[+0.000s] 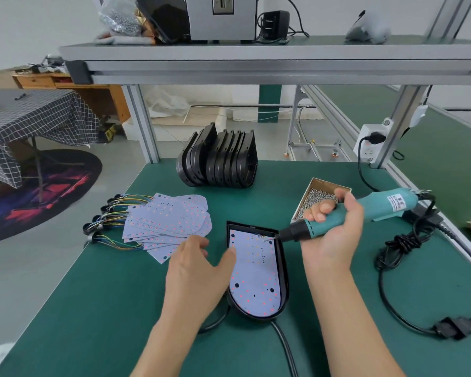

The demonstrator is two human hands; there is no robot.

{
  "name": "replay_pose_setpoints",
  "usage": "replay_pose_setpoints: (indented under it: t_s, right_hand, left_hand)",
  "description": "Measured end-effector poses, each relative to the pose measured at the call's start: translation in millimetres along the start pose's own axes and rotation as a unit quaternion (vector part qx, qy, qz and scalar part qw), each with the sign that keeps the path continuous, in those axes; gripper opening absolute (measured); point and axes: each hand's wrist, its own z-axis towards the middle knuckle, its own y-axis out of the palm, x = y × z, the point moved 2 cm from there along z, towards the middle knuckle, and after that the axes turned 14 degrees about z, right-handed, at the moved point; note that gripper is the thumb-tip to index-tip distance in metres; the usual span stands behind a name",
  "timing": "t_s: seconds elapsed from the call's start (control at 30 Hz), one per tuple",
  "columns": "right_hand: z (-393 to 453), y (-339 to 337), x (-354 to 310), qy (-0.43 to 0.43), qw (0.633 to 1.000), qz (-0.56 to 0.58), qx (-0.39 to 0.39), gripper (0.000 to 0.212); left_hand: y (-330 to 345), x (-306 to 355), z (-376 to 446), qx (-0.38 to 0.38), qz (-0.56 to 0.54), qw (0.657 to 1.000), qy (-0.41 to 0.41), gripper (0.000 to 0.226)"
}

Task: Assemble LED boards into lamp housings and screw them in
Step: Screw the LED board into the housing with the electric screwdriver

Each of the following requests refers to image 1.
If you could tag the black tablet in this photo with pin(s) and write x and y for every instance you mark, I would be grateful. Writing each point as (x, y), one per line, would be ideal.
(163, 17)

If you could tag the grey plastic-wrapped object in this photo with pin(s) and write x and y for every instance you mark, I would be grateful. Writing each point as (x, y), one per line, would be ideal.
(367, 29)

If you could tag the clear bag of screws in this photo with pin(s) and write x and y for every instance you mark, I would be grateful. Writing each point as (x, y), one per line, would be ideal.
(119, 17)

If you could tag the yellow black tool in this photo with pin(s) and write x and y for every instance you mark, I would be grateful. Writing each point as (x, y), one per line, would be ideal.
(108, 133)

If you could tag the person's left forearm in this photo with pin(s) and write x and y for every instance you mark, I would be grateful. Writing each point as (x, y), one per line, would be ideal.
(168, 345)

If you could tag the white power socket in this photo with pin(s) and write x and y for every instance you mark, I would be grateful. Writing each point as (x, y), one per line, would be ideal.
(371, 151)

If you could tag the person's right hand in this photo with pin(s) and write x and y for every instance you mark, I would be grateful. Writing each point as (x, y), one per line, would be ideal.
(333, 243)

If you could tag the white plastic bag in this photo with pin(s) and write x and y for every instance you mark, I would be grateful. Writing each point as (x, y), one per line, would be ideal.
(167, 102)

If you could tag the teal electric screwdriver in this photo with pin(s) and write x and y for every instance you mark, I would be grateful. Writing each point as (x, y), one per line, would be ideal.
(380, 204)

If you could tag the person's left hand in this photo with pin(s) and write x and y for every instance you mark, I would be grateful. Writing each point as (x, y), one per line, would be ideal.
(192, 278)

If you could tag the table with checked cloth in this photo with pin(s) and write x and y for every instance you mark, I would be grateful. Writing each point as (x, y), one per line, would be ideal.
(27, 121)

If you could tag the black plug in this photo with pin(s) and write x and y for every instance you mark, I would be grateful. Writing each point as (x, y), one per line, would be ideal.
(376, 137)

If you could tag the aluminium frame post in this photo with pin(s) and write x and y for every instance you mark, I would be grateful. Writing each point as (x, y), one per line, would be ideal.
(396, 121)
(143, 121)

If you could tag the metal cart frame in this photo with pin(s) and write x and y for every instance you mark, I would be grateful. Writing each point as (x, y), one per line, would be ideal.
(318, 147)

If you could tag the row of black housings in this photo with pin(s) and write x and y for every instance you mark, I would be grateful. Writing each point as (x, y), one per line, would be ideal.
(223, 160)

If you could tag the black power adapter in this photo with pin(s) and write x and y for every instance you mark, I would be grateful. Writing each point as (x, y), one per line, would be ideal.
(274, 24)

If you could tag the round dark patterned rug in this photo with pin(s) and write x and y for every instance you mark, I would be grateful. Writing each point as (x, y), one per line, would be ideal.
(62, 188)

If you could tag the black lamp housing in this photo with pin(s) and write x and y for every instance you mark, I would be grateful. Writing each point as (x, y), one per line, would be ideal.
(284, 270)

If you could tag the person's right forearm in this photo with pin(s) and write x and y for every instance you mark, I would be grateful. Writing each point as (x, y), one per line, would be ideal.
(349, 325)

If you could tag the white switch box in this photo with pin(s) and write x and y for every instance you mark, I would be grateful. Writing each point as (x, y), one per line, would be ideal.
(419, 115)

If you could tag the person's left thumb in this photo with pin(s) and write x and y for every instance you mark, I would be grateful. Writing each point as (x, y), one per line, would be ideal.
(227, 261)

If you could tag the white LED circuit board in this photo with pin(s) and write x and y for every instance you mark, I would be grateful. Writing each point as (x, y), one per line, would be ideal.
(255, 278)

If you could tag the cardboard screw box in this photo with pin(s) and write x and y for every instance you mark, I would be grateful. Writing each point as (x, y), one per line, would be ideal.
(322, 184)

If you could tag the heap of silver screws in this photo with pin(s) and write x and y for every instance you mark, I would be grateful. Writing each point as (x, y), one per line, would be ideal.
(318, 197)

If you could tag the grey workbench shelf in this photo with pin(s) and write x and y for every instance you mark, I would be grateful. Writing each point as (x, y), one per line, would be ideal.
(259, 58)

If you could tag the pile of white circuit boards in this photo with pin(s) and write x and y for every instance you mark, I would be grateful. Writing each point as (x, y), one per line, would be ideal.
(168, 223)

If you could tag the grey metal box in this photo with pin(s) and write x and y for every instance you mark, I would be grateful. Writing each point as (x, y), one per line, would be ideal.
(204, 25)

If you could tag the wooden desk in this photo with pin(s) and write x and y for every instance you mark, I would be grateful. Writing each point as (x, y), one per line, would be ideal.
(98, 100)

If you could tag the person's right thumb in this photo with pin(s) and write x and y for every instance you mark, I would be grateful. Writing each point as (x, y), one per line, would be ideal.
(351, 208)

